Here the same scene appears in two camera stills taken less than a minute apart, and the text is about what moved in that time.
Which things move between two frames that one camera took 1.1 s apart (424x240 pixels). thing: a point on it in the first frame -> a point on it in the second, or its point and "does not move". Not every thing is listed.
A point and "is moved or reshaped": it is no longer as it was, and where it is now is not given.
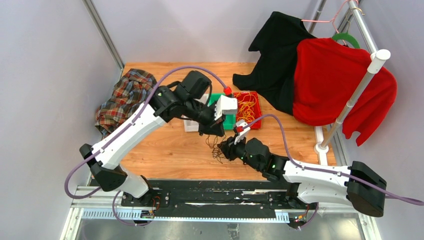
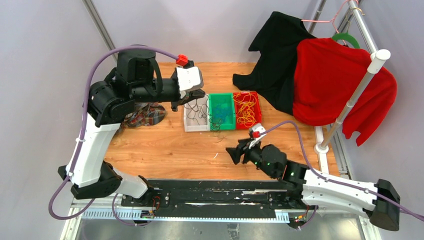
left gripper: (213, 127) -> (193, 94)
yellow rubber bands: (247, 103) does not move
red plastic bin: (248, 109) does not move
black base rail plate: (203, 196) does not move
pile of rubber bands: (216, 152) is moved or reshaped
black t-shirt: (277, 40) does not move
